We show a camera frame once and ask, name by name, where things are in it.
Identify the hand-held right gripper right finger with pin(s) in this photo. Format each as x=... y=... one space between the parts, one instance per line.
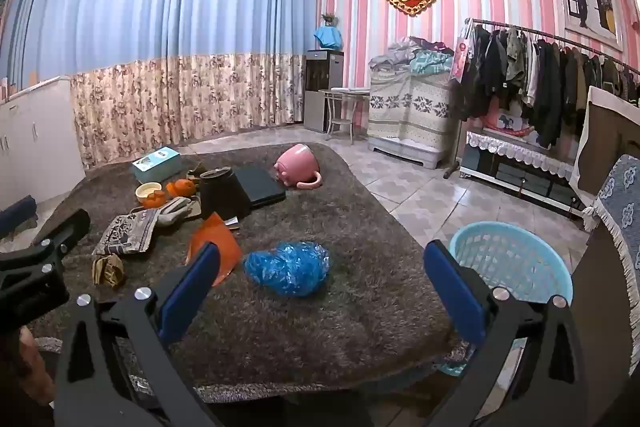
x=452 y=289

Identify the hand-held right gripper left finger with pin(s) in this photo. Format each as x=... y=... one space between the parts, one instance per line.
x=192 y=287

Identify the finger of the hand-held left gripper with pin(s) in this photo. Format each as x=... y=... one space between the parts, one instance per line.
x=65 y=229
x=17 y=213

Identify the light blue plastic basket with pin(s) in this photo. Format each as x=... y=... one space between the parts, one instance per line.
x=515 y=257

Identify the blue plastic bag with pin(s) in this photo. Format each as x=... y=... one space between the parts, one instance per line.
x=287 y=269

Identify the person's left hand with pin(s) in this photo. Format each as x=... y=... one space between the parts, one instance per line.
x=35 y=362

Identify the orange plastic sheet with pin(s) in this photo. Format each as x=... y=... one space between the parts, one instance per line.
x=222 y=239

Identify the olive crumpled paper bag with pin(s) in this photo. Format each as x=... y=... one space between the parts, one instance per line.
x=107 y=270

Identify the patterned woven cloth pouch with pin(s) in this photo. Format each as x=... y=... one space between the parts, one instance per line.
x=125 y=232

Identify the white cabinet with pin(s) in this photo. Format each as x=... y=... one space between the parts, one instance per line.
x=35 y=142

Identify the grey knit glove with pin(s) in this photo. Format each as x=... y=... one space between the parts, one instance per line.
x=175 y=209

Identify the black tapered cup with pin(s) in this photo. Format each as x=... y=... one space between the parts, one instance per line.
x=225 y=199

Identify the teal tissue box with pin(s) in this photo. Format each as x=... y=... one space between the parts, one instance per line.
x=155 y=164

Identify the black laptop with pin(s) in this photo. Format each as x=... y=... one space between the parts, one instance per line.
x=262 y=189

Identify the low glass door cabinet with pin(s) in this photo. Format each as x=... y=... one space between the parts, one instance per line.
x=525 y=182

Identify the brown shaggy rug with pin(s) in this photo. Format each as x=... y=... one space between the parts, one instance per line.
x=325 y=322

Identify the metal clothes rack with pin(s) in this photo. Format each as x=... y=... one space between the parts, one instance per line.
x=454 y=157

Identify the dark brown armchair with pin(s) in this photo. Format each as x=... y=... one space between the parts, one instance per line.
x=600 y=292

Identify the white lace cloth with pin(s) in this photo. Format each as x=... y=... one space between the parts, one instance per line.
x=520 y=151

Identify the pink mug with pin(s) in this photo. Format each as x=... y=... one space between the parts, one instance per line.
x=297 y=164

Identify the cloth covered storage cabinet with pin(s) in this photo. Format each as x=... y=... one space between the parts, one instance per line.
x=405 y=107

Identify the blue patterned fringed cloth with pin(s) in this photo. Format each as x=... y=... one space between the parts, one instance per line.
x=625 y=202

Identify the blue and floral curtain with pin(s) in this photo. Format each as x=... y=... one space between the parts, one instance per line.
x=150 y=32

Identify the small round table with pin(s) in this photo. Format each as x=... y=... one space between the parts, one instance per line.
x=350 y=92

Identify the row of hanging clothes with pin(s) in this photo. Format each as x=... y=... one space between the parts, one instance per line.
x=545 y=77

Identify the pink hanging bag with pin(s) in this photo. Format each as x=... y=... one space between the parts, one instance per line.
x=460 y=57

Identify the pile of clothes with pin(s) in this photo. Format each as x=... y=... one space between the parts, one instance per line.
x=415 y=54

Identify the blue covered water bottle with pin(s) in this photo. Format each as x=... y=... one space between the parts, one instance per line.
x=328 y=38

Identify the small potted plant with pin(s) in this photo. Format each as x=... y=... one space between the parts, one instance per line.
x=330 y=19

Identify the brown panel white frame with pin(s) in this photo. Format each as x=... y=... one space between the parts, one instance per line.
x=610 y=142

